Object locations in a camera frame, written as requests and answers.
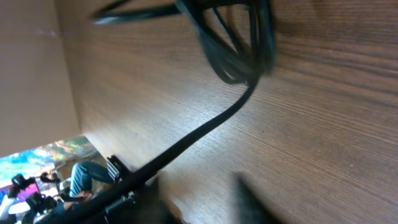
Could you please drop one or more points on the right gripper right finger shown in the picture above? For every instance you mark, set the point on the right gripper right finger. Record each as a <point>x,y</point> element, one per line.
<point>250,209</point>

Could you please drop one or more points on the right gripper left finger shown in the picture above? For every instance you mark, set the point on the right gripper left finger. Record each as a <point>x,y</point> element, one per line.
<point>146,206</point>

